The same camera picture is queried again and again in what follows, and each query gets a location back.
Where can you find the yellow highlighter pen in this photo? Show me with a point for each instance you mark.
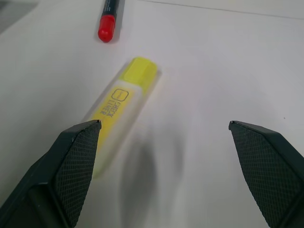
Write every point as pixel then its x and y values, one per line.
pixel 123 104

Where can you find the black marker with red cap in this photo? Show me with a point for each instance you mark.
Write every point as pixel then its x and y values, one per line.
pixel 109 21

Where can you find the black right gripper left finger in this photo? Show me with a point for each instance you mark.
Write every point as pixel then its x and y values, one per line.
pixel 57 175

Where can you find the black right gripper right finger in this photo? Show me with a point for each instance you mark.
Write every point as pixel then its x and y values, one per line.
pixel 266 171

